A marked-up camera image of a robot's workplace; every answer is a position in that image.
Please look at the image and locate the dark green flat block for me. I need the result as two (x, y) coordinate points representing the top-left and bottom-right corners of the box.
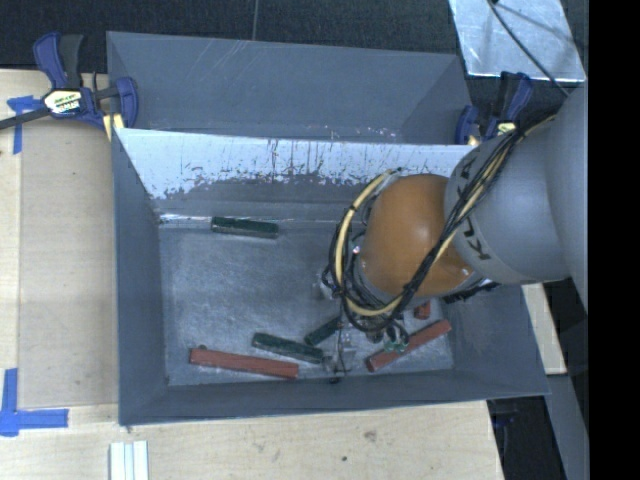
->
(251, 332), (325, 365)
(210, 215), (280, 240)
(303, 315), (344, 348)

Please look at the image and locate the red-brown flat block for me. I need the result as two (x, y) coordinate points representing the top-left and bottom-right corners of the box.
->
(364, 319), (453, 373)
(188, 347), (301, 381)

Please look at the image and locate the grey metal bin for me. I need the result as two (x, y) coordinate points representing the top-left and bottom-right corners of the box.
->
(105, 31), (552, 427)

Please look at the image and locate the pale wood flat board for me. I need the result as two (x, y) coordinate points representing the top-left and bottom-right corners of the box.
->
(17, 121), (121, 410)

